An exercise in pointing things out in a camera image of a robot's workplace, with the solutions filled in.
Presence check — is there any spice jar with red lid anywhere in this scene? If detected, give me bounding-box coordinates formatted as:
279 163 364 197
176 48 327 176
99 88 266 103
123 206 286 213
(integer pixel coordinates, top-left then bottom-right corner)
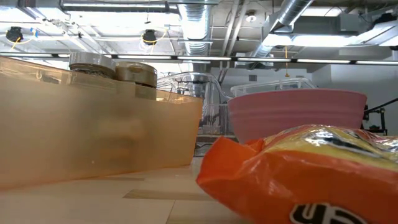
114 60 159 101

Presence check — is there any pink bowl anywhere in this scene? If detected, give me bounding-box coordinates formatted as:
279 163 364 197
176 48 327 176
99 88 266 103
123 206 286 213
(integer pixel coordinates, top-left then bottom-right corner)
227 88 368 144

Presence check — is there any orange yellow ramen packet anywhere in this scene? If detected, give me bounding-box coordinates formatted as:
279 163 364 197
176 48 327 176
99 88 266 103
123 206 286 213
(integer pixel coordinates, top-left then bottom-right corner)
195 123 398 224

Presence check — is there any bagel seasoning glass jar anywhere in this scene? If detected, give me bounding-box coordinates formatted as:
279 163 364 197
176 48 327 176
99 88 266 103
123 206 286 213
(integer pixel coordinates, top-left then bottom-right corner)
68 51 118 80

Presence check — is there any clear plastic bin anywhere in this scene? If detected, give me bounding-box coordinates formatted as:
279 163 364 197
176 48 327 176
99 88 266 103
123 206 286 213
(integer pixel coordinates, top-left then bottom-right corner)
229 77 318 97
156 71 239 156

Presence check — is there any long linear ceiling light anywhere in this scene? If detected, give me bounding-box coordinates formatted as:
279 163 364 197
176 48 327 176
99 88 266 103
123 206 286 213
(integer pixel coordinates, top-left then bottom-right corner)
0 52 398 65

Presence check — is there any black round ceiling device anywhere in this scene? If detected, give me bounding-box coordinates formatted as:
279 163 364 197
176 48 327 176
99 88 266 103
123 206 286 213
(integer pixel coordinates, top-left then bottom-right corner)
5 26 24 44
141 29 158 47

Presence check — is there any dark horizontal ceiling pipe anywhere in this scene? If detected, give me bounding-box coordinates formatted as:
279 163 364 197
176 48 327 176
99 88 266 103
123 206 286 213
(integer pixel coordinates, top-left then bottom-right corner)
60 0 180 14

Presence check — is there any orange translucent plastic bin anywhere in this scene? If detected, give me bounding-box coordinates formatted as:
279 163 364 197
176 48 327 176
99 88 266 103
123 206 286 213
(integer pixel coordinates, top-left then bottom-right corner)
0 55 205 191

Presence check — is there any corrugated silver ventilation duct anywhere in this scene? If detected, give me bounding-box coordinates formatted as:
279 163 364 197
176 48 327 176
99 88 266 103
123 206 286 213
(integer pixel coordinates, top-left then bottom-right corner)
177 0 212 57

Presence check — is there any yellow hanging cord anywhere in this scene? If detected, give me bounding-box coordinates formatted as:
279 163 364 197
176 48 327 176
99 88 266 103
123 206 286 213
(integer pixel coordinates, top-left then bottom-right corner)
284 45 290 78

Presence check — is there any smooth silver spiral duct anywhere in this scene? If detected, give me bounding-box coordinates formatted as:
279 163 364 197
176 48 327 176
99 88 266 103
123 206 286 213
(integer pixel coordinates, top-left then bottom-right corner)
251 0 315 58

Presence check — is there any grey rectangular ceiling duct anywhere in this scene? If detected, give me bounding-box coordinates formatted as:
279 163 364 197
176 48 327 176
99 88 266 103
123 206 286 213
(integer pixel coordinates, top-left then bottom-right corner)
292 14 374 35

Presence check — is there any black aluminium rig frame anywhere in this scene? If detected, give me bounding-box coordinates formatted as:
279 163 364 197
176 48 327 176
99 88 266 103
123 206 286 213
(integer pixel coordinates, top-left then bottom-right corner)
362 98 398 137

